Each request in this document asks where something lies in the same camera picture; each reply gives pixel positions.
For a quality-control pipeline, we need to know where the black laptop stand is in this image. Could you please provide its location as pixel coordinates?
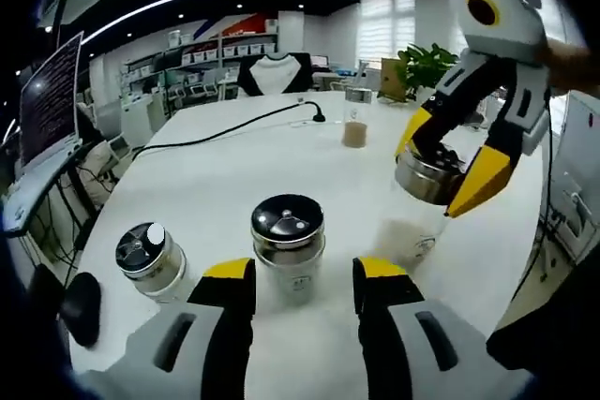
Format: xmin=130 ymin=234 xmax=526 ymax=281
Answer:
xmin=27 ymin=141 xmax=112 ymax=251

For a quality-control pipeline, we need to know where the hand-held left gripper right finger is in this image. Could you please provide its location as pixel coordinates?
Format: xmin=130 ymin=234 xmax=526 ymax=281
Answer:
xmin=351 ymin=256 xmax=536 ymax=400

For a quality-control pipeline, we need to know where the large seasoning bottle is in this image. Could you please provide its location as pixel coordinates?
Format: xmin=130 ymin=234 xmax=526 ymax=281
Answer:
xmin=374 ymin=141 xmax=471 ymax=271

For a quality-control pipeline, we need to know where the seasoning bottle with white powder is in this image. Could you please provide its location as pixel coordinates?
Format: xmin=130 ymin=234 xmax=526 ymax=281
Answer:
xmin=249 ymin=193 xmax=326 ymax=311

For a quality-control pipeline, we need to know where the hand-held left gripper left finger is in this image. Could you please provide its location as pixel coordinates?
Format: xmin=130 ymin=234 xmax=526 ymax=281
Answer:
xmin=83 ymin=258 xmax=258 ymax=400

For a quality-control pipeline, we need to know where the white laptop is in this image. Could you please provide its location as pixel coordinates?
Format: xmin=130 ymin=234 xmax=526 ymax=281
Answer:
xmin=2 ymin=30 xmax=85 ymax=232

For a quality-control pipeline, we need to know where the person's right hand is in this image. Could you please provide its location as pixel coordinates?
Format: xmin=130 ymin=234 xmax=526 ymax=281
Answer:
xmin=542 ymin=37 xmax=593 ymax=91

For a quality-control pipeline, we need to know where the seasoning bottle with brown powder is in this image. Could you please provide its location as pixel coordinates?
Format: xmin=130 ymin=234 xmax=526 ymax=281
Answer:
xmin=342 ymin=86 xmax=374 ymax=149

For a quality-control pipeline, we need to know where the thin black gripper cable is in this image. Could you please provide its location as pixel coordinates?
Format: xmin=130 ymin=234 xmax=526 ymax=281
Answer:
xmin=514 ymin=90 xmax=555 ymax=298

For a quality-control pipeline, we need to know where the black power cable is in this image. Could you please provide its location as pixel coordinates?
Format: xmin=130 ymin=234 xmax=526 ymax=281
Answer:
xmin=132 ymin=98 xmax=328 ymax=162

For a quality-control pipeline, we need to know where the narrow window blind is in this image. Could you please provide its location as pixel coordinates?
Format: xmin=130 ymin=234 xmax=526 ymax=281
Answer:
xmin=358 ymin=0 xmax=416 ymax=64

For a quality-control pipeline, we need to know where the white cabinet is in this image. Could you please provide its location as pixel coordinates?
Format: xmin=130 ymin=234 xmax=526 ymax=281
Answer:
xmin=120 ymin=93 xmax=165 ymax=149

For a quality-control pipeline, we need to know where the person's dark clothing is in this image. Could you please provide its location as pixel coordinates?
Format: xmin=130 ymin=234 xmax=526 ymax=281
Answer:
xmin=485 ymin=249 xmax=600 ymax=373

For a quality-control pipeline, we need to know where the seasoning bottle with beige powder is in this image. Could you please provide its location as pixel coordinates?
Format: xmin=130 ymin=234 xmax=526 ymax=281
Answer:
xmin=114 ymin=221 xmax=188 ymax=304

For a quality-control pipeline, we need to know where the storage shelf with white bins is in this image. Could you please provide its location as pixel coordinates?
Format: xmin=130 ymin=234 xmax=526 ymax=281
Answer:
xmin=124 ymin=32 xmax=280 ymax=78

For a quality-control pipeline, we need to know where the chair with black-white shirt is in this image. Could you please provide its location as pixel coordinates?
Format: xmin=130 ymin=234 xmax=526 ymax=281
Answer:
xmin=236 ymin=52 xmax=313 ymax=99

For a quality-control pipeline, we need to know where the green potted plant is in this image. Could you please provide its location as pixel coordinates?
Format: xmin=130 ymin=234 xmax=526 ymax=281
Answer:
xmin=397 ymin=42 xmax=463 ymax=92

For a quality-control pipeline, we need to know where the brown cardboard box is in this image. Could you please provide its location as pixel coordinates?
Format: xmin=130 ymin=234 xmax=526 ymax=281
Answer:
xmin=378 ymin=57 xmax=410 ymax=104

